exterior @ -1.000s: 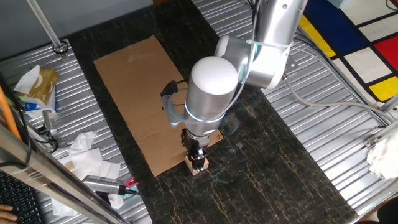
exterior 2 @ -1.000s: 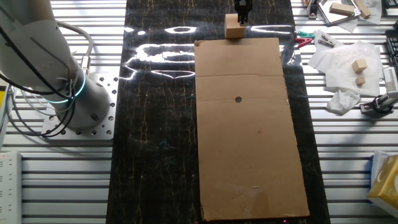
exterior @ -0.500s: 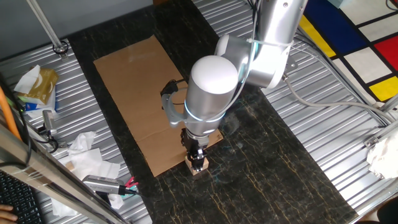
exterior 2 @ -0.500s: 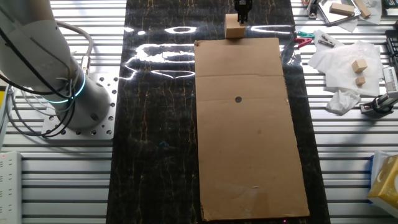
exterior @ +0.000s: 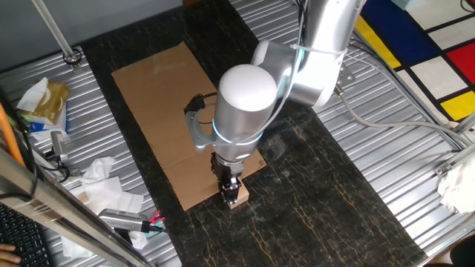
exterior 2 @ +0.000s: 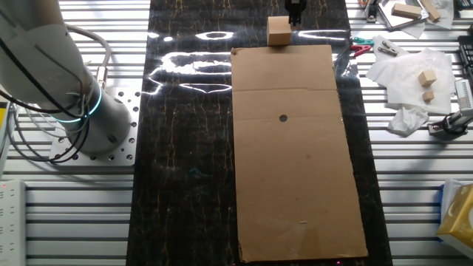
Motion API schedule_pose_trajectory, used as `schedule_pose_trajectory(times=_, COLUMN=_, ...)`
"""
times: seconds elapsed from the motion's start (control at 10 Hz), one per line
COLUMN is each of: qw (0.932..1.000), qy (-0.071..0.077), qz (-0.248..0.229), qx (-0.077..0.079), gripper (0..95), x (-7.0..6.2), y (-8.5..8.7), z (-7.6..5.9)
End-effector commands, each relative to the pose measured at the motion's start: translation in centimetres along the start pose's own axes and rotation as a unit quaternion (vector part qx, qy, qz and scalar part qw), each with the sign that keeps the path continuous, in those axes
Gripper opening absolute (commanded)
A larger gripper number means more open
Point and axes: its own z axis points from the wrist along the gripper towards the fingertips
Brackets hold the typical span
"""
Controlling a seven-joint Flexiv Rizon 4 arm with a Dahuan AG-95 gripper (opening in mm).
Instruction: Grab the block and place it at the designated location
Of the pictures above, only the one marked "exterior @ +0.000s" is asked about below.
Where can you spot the aluminium profile bar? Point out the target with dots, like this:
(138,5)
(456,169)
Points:
(456,159)

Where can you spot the small wooden cube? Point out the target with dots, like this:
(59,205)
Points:
(84,198)

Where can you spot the black keyboard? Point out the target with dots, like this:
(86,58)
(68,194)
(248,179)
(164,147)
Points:
(22,237)

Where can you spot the blue white tissue pack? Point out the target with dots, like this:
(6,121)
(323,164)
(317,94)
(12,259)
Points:
(41,128)

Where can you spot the red clothespin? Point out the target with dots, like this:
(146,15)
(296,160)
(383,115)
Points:
(157,217)

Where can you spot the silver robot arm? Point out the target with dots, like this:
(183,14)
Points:
(241,111)

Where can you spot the orange tube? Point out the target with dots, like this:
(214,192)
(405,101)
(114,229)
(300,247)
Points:
(11,137)

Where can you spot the black marble pattern mat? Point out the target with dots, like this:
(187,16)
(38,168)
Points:
(315,185)

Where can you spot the brown cardboard sheet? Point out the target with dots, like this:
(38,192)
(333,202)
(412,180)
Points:
(156,92)

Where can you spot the person hand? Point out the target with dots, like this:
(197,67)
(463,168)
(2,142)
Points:
(8,254)

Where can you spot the crumpled white tissue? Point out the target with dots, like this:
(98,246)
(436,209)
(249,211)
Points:
(98,168)

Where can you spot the yellow tissue box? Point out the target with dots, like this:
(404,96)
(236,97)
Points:
(52,104)

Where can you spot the white crumpled cloth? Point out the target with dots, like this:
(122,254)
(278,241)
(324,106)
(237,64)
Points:
(458,187)

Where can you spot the mondrian pattern mat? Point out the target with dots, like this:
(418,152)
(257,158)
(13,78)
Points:
(389,29)

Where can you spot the white pulled tissue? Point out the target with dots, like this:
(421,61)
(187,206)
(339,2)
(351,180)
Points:
(33,96)

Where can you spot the silver metal frame beam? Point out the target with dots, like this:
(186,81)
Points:
(55,207)

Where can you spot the large wooden cube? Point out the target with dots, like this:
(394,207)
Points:
(244,193)

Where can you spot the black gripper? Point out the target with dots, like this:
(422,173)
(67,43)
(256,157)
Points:
(222,170)

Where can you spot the aluminium pole with foot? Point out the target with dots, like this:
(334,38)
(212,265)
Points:
(55,29)

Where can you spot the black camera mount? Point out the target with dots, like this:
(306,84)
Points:
(74,172)

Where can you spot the large white tissue sheet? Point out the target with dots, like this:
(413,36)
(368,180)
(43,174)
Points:
(107,196)

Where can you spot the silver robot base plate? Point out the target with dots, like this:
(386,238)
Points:
(347,76)

